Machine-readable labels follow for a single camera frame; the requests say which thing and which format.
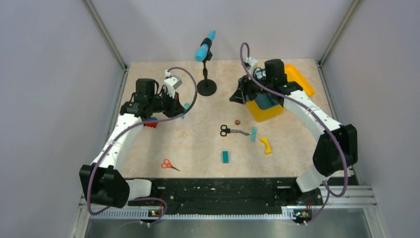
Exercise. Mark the blue microphone on stand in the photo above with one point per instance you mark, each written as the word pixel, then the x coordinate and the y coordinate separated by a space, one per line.
pixel 206 87

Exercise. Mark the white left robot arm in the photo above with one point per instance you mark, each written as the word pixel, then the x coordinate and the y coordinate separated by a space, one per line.
pixel 101 181

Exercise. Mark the small orange scissors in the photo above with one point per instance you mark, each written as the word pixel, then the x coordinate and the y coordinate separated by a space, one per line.
pixel 168 165

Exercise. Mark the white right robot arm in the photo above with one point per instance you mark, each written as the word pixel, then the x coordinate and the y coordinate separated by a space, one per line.
pixel 336 147

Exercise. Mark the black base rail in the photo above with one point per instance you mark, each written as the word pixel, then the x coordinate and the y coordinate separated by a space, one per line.
pixel 228 196

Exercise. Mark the teal rectangular block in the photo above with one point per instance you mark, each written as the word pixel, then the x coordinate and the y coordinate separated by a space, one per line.
pixel 225 157

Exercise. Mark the black handled bandage shears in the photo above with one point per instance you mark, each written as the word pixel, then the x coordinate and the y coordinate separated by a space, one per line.
pixel 225 130

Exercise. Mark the teal sachet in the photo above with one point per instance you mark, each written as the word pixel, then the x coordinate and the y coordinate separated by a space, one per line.
pixel 253 134
pixel 186 107

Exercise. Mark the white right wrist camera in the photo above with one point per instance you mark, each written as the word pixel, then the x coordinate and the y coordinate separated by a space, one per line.
pixel 251 64

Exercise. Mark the teal divided tray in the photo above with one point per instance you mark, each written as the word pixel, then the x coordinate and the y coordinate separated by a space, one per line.
pixel 264 101

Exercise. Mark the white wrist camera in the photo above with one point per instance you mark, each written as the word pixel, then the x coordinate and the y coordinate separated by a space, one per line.
pixel 171 82
pixel 251 64

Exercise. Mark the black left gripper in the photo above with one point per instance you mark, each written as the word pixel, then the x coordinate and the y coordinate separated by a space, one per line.
pixel 176 107

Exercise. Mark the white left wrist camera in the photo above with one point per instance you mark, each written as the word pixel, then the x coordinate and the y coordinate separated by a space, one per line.
pixel 171 82

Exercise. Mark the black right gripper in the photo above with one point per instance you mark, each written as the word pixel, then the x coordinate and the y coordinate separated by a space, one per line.
pixel 244 89

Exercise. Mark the colourful toy brick block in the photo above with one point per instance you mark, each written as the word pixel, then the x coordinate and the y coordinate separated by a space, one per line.
pixel 152 122

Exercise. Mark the yellow curved plastic piece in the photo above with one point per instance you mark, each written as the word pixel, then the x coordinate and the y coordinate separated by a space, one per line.
pixel 266 143

